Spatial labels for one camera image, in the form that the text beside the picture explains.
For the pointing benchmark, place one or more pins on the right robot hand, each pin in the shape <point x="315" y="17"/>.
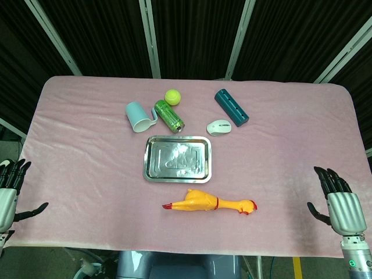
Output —
<point x="346" y="212"/>

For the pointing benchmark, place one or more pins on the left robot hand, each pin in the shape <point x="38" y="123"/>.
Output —
<point x="7" y="203"/>

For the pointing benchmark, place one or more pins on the yellow rubber chicken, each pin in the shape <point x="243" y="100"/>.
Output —
<point x="203" y="202"/>

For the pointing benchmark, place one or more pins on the metal tray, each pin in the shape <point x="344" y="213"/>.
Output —
<point x="177" y="160"/>

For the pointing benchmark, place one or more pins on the pink table cloth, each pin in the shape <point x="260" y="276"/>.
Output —
<point x="87" y="145"/>

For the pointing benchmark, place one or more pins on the white round base part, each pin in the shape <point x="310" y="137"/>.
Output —
<point x="90" y="268"/>

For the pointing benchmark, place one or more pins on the white computer mouse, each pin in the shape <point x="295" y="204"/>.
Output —
<point x="219" y="127"/>

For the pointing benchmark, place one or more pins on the teal cylindrical holder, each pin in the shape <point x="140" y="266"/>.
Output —
<point x="232" y="108"/>

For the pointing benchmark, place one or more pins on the light blue plastic mug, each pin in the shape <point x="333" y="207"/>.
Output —
<point x="136" y="114"/>

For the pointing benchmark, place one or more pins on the blue-grey robot torso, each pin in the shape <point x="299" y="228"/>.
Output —
<point x="177" y="266"/>

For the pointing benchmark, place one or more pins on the green drink can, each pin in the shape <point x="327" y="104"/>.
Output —
<point x="168" y="116"/>

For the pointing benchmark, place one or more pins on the yellow tennis ball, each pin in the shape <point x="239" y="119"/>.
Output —
<point x="173" y="96"/>

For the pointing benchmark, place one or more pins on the black curtain backdrop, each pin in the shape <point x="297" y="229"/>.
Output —
<point x="197" y="35"/>

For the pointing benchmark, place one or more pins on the white metal frame post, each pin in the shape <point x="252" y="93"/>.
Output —
<point x="369" y="152"/>
<point x="55" y="37"/>
<point x="13" y="128"/>
<point x="151" y="40"/>
<point x="239" y="40"/>
<point x="343" y="55"/>

